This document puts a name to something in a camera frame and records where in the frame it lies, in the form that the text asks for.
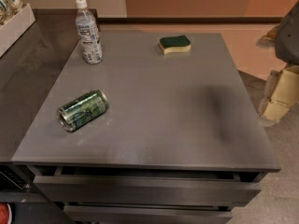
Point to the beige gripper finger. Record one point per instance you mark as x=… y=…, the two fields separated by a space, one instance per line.
x=281 y=92

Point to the green soda can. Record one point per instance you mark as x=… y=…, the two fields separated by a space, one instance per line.
x=82 y=110

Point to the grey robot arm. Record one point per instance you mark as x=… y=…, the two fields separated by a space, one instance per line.
x=285 y=37

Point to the green and yellow sponge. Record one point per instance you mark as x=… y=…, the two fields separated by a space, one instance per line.
x=174 y=44

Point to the grey metal drawer cabinet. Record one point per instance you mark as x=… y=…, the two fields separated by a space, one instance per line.
x=188 y=111

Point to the clear plastic water bottle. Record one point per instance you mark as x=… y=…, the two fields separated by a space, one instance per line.
x=88 y=34

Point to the upper grey drawer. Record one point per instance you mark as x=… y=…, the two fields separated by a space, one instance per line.
x=147 y=187

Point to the grey drawer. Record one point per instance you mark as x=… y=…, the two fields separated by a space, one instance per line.
x=139 y=215
x=147 y=187

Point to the lower grey drawer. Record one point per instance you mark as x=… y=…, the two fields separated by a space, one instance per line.
x=139 y=215

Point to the dark side counter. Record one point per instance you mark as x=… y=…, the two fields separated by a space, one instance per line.
x=49 y=170

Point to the white snack tray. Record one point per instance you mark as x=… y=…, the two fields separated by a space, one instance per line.
x=16 y=17

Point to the red object bottom left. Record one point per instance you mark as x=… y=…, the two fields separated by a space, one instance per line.
x=5 y=214

